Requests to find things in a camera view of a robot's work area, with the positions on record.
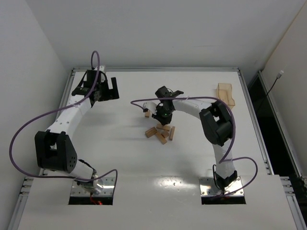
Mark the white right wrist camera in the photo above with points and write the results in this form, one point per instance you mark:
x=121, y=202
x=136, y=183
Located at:
x=150, y=106

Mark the long wooden block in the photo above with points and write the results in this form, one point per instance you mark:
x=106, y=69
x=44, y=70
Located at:
x=146, y=114

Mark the amber transparent plastic bin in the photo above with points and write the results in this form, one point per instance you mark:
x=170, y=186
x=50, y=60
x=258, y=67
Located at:
x=224, y=93

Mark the aluminium table frame rail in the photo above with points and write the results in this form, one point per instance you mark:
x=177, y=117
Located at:
x=158, y=184

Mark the thin wooden plank block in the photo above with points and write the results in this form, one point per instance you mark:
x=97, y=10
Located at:
x=172, y=131

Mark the small wooden cube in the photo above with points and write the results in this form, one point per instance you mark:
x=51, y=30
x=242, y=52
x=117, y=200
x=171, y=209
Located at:
x=165, y=134

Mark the flat wooden block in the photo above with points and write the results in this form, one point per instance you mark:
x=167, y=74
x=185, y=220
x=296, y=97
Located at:
x=163, y=127

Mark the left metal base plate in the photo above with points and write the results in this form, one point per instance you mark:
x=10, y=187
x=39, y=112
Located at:
x=103, y=187

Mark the wide wooden block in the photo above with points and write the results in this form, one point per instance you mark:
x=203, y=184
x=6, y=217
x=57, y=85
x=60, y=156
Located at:
x=150, y=132

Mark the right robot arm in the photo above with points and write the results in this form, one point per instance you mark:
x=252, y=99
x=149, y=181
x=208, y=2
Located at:
x=216, y=123

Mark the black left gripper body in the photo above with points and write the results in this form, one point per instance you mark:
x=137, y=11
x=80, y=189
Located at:
x=105, y=91

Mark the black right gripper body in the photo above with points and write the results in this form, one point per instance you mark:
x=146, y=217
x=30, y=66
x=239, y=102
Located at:
x=163, y=119

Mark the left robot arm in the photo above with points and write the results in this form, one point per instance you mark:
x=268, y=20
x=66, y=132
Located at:
x=54, y=148

